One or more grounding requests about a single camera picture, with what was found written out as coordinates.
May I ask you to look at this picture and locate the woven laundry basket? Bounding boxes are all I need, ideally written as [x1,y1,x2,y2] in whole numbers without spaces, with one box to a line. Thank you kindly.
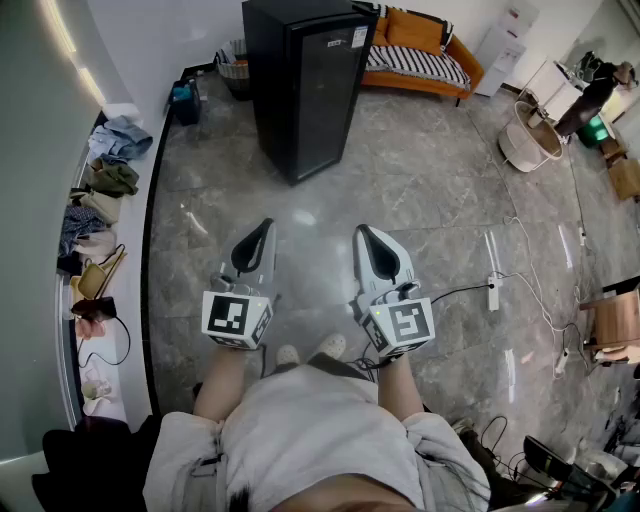
[215,38,251,101]

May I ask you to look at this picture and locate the white water dispenser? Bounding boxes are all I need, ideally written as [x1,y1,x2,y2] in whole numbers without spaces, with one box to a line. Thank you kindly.
[473,24,529,97]

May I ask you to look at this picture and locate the large black bag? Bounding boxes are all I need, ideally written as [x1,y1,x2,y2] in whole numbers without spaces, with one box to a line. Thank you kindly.
[32,414,161,512]

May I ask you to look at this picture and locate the yellow bag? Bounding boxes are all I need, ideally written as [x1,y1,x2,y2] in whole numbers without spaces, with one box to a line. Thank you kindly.
[69,244,129,301]

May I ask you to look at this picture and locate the white desk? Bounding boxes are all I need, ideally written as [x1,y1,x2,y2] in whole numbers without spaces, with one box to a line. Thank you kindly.
[522,59,589,124]

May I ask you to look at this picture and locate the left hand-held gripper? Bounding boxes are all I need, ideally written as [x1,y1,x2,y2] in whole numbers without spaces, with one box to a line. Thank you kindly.
[201,217,279,351]

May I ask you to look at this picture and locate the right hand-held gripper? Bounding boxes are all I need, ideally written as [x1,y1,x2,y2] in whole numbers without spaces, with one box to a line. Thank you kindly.
[349,224,437,359]

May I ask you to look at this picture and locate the black glass-door fridge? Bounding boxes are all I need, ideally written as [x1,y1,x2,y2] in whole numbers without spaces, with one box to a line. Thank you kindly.
[241,0,380,187]

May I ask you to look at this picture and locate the small pink item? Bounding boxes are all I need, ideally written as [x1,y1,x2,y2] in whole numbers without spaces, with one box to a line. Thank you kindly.
[74,318,107,341]

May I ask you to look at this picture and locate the black power strip cable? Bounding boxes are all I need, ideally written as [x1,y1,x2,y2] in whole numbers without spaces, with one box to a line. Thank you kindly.
[430,282,494,306]

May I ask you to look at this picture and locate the blue checked cloth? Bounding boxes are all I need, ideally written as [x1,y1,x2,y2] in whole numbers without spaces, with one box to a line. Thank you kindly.
[58,203,107,257]

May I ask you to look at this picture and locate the black-and-white striped blanket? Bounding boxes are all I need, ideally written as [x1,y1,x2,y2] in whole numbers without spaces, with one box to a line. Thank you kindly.
[364,3,472,91]

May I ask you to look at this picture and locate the light blue denim garment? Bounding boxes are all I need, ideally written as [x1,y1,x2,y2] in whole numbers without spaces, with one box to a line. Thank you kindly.
[88,115,154,164]

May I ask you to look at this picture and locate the white box with red label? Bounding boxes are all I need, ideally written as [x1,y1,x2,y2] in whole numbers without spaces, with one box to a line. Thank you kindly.
[497,0,541,39]

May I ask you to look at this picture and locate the person's black trousers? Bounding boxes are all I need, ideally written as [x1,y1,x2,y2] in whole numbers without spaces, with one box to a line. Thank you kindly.
[272,352,377,382]

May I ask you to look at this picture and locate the orange sofa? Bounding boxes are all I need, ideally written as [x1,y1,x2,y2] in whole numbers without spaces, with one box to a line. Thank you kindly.
[360,4,486,107]

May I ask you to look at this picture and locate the beige bag with dark straps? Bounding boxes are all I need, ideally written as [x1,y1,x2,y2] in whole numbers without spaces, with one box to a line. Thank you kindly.
[69,189,124,225]

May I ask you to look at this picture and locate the green bin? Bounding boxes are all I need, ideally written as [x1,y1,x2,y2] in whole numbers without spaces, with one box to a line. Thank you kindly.
[577,114,617,149]

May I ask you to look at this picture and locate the person's light grey shirt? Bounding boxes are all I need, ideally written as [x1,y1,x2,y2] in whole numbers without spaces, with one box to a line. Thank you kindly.
[142,362,494,512]

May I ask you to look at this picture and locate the person's left forearm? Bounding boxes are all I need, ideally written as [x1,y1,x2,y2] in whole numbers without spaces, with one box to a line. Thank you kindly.
[193,343,262,422]

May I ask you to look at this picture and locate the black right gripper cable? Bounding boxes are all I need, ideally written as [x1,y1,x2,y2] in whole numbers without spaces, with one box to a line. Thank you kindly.
[349,344,396,384]

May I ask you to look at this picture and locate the olive green garment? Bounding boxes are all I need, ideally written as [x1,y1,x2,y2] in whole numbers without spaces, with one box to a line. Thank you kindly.
[84,158,140,197]

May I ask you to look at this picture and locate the thin black looped cable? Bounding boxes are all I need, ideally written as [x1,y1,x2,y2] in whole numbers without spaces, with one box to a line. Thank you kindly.
[77,314,132,367]

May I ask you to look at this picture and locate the person's right forearm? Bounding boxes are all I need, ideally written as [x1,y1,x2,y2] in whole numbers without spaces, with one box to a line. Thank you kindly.
[375,352,426,426]

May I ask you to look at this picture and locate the black equipment pile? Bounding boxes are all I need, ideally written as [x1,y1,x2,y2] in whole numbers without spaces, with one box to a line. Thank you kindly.
[522,434,640,512]

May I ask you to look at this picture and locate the small black pouch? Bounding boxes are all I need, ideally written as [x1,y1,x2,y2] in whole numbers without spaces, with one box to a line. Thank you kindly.
[71,296,118,321]

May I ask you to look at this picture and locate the person's right cream shoe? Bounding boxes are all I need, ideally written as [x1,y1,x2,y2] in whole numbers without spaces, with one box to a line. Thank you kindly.
[307,333,347,362]

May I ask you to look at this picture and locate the cream cloth bag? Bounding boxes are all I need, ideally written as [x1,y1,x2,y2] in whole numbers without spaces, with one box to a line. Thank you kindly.
[74,228,119,259]

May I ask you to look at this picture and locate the round white wooden-top table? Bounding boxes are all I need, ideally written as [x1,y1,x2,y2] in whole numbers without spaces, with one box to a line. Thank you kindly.
[497,99,565,174]

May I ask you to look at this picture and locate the dark blue storage crate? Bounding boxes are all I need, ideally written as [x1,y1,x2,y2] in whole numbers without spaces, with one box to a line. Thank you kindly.
[168,77,202,127]

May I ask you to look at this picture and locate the wooden cabinet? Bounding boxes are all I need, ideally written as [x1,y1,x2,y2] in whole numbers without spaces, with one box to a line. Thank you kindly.
[579,277,640,364]

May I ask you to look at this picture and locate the grey strap with buckle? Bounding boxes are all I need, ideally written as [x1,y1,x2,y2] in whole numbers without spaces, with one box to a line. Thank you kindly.
[172,452,231,512]

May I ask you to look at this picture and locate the large orange cushion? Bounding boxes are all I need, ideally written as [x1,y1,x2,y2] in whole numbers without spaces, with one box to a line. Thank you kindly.
[385,7,446,56]

